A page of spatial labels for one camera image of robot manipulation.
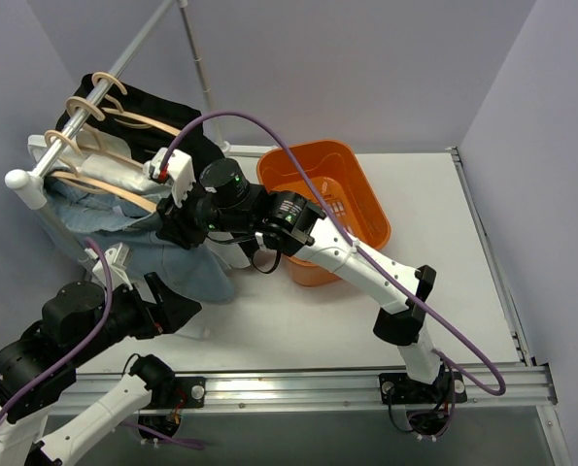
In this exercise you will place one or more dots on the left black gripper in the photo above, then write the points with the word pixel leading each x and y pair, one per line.
pixel 149 304

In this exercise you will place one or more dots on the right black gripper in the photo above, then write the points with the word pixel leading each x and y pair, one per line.
pixel 175 221

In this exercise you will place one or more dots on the blue denim skirt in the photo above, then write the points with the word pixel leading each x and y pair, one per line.
pixel 109 220

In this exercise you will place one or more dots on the white pleated skirt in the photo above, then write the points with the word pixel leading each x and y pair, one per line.
pixel 108 159

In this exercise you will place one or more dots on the wooden hanger for denim skirt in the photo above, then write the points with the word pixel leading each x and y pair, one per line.
pixel 73 177

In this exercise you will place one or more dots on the wooden hanger for white skirt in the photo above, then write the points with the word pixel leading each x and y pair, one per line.
pixel 99 137

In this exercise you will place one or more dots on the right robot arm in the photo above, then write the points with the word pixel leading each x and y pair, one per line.
pixel 223 207

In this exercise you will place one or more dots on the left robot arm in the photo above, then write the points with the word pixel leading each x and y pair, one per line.
pixel 80 322

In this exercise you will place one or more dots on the black skirt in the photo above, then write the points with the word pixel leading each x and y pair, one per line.
pixel 144 144

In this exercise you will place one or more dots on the wooden hanger for black skirt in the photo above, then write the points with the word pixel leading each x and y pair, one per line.
pixel 126 118

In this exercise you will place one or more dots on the white metal clothes rack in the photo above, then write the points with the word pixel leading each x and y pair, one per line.
pixel 30 185

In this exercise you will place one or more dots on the orange plastic basket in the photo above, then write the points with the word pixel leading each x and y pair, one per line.
pixel 334 170

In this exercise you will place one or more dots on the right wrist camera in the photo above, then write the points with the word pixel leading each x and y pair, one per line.
pixel 178 173

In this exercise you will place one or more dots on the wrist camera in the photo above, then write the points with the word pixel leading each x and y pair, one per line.
pixel 116 258
pixel 178 173

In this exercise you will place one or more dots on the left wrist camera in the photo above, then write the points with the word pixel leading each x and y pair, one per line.
pixel 116 258

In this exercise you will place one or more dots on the aluminium mounting rail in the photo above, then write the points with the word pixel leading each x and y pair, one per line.
pixel 352 390

